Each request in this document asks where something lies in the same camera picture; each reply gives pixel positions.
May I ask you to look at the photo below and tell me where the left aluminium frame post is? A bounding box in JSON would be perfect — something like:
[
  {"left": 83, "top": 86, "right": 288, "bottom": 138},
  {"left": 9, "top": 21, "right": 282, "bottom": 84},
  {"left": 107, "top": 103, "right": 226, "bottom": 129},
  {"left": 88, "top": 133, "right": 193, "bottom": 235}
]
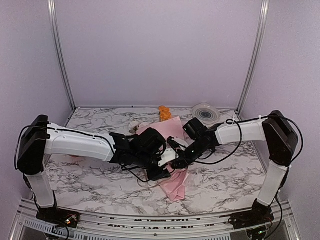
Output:
[{"left": 47, "top": 0, "right": 77, "bottom": 112}]

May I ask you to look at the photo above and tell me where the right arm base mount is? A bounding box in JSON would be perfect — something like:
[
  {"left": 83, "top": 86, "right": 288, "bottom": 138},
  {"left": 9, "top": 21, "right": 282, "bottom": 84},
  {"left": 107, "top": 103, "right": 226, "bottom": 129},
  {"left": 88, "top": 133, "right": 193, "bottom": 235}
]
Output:
[{"left": 228, "top": 199, "right": 275, "bottom": 230}]

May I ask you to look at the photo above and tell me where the tan ribbon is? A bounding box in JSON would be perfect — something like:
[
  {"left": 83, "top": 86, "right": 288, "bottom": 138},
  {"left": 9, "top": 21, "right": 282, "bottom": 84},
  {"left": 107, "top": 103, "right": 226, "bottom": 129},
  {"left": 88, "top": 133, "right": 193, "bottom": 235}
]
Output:
[{"left": 137, "top": 178, "right": 171, "bottom": 189}]

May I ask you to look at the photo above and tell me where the red and white bowl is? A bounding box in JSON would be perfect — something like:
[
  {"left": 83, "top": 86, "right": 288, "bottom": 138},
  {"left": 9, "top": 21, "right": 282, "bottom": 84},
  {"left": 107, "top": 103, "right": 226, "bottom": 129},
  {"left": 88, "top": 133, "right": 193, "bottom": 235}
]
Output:
[{"left": 68, "top": 155, "right": 80, "bottom": 159}]

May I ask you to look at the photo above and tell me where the front aluminium rail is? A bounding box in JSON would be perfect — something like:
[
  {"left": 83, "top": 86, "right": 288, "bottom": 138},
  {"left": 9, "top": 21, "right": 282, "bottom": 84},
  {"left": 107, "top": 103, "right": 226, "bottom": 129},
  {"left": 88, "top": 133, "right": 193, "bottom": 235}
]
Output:
[{"left": 8, "top": 199, "right": 301, "bottom": 240}]

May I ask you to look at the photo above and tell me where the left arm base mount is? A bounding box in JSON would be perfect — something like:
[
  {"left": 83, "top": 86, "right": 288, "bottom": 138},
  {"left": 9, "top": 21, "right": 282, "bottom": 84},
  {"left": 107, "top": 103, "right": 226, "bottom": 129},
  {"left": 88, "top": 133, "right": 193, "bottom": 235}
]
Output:
[{"left": 36, "top": 204, "right": 80, "bottom": 228}]

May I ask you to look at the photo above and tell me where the grey ringed plate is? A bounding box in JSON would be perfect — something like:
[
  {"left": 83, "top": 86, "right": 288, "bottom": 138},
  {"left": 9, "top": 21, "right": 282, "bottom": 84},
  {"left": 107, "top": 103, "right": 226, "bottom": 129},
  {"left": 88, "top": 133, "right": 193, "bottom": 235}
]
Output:
[{"left": 191, "top": 103, "right": 221, "bottom": 126}]

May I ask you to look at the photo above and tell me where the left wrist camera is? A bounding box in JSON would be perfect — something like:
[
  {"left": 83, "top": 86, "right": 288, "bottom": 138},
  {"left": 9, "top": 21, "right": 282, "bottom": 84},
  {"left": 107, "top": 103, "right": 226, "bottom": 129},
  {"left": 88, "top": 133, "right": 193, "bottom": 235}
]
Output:
[{"left": 158, "top": 148, "right": 179, "bottom": 167}]

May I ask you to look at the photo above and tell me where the right aluminium frame post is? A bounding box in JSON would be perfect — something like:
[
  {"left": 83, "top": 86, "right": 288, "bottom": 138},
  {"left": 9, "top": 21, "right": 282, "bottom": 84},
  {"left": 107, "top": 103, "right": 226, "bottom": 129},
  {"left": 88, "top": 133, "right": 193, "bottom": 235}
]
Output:
[{"left": 236, "top": 0, "right": 270, "bottom": 114}]

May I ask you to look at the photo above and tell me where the pink wrapping paper sheet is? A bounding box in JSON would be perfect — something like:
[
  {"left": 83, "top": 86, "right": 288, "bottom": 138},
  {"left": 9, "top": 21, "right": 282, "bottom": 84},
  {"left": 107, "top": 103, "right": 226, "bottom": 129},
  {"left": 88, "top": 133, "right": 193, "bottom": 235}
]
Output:
[{"left": 136, "top": 116, "right": 189, "bottom": 202}]

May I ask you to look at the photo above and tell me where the aluminium frame post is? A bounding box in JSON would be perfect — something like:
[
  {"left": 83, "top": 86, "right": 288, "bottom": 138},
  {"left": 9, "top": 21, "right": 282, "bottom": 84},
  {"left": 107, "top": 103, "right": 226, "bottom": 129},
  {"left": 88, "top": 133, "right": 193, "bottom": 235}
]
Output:
[
  {"left": 47, "top": 0, "right": 77, "bottom": 112},
  {"left": 236, "top": 0, "right": 270, "bottom": 114}
]

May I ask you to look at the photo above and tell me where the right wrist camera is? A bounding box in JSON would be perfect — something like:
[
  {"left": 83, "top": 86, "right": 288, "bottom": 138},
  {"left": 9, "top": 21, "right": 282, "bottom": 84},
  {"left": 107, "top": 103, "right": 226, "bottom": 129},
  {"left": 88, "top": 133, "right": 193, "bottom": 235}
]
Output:
[{"left": 166, "top": 136, "right": 188, "bottom": 151}]

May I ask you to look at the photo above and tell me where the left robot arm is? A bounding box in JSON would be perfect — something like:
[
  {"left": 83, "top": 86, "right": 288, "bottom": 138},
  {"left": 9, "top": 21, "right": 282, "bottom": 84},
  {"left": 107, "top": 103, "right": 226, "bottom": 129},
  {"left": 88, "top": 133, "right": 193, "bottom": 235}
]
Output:
[{"left": 14, "top": 115, "right": 171, "bottom": 223}]

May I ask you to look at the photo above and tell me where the white rose fake flower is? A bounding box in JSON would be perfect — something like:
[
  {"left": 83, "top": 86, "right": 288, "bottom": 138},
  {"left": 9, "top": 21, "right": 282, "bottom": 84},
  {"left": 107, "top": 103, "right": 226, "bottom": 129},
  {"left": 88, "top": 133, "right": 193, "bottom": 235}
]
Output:
[{"left": 129, "top": 120, "right": 150, "bottom": 132}]

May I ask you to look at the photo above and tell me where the orange fake flower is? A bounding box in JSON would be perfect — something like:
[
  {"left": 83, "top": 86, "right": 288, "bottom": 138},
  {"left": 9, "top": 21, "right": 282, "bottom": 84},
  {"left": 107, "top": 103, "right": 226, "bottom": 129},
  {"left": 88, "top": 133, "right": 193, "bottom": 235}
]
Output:
[{"left": 158, "top": 105, "right": 172, "bottom": 122}]

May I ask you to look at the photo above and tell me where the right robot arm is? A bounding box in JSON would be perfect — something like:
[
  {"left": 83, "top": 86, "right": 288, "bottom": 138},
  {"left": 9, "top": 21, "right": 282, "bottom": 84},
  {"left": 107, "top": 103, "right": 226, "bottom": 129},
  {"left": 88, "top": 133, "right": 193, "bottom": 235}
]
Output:
[{"left": 171, "top": 110, "right": 304, "bottom": 224}]

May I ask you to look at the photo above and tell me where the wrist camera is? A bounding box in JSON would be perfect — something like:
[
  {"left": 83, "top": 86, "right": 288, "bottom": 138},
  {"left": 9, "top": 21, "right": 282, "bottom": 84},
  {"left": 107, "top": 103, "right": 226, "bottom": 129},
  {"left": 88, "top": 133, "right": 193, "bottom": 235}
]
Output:
[
  {"left": 158, "top": 148, "right": 179, "bottom": 167},
  {"left": 166, "top": 136, "right": 188, "bottom": 151}
]

